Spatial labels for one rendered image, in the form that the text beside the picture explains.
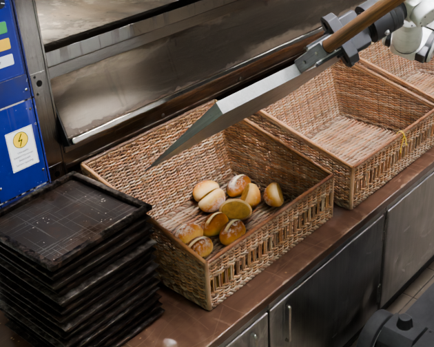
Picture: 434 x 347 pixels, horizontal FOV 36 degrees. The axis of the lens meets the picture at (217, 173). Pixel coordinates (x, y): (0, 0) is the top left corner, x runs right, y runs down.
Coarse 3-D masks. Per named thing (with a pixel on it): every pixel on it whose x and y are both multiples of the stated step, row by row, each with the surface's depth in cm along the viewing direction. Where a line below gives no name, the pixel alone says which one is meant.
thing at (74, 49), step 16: (192, 0) 199; (208, 0) 201; (224, 0) 206; (144, 16) 187; (160, 16) 188; (176, 16) 193; (192, 16) 198; (96, 32) 176; (112, 32) 177; (128, 32) 181; (144, 32) 186; (48, 48) 166; (64, 48) 167; (80, 48) 171; (96, 48) 175; (48, 64) 165
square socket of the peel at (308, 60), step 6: (312, 48) 143; (318, 48) 142; (306, 54) 145; (312, 54) 144; (318, 54) 143; (324, 54) 141; (300, 60) 147; (306, 60) 146; (312, 60) 144; (318, 60) 143; (300, 66) 147; (306, 66) 146; (312, 66) 147
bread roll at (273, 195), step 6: (270, 186) 205; (276, 186) 205; (270, 192) 203; (276, 192) 202; (264, 198) 205; (270, 198) 202; (276, 198) 202; (282, 198) 206; (270, 204) 203; (276, 204) 202
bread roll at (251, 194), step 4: (248, 184) 207; (252, 184) 206; (248, 188) 205; (252, 188) 204; (256, 188) 205; (244, 192) 207; (248, 192) 203; (252, 192) 203; (256, 192) 204; (244, 196) 204; (248, 196) 202; (252, 196) 202; (256, 196) 203; (260, 196) 207; (244, 200) 202; (248, 200) 202; (252, 200) 202; (256, 200) 203; (252, 204) 202; (256, 204) 203; (252, 208) 203
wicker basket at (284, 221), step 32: (160, 128) 199; (256, 128) 207; (96, 160) 185; (192, 160) 210; (224, 160) 220; (256, 160) 213; (288, 160) 203; (128, 192) 193; (160, 192) 202; (192, 192) 212; (224, 192) 215; (320, 192) 191; (160, 224) 168; (256, 224) 198; (288, 224) 198; (320, 224) 196; (160, 256) 173; (192, 256) 162; (224, 256) 164; (256, 256) 185; (192, 288) 169; (224, 288) 169
